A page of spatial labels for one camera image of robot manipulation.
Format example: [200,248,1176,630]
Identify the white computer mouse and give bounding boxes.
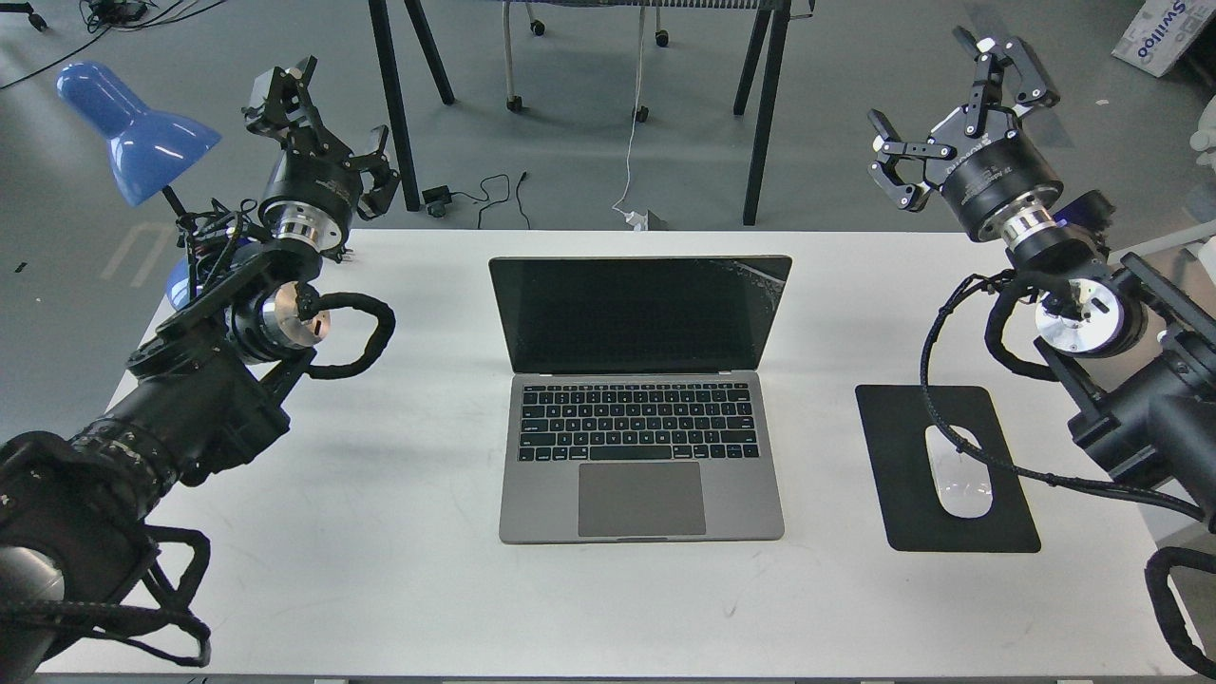
[924,426,993,520]

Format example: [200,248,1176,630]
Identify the grey laptop computer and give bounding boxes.
[489,256,793,544]

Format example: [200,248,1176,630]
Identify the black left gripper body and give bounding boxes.
[257,142,362,239]

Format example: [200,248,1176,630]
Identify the black power adapter cable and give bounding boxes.
[421,170,533,231]

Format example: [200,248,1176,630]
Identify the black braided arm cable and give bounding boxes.
[918,270,1216,679]
[294,284,398,381]

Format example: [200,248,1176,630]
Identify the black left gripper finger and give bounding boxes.
[342,125,401,220]
[242,56,334,161]

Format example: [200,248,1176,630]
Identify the white charger cable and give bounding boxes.
[612,0,670,232]

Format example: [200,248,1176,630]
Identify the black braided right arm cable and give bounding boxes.
[918,270,1216,679]

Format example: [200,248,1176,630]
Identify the cardboard box with blue print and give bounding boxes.
[1111,1,1215,78]

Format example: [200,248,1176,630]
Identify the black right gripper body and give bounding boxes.
[938,110,1063,242]

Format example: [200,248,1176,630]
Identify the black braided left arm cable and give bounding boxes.
[294,284,398,381]

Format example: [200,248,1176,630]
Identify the blue desk lamp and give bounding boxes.
[55,61,250,312]

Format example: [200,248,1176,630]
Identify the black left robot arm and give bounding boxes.
[1,57,400,683]

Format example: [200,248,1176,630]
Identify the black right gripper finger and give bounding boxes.
[866,108,957,212]
[952,26,1060,139]

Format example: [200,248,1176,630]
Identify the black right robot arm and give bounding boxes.
[868,27,1215,529]

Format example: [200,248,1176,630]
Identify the black mouse pad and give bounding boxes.
[855,385,1041,554]

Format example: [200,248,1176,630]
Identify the black background table legs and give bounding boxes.
[367,0,818,228]

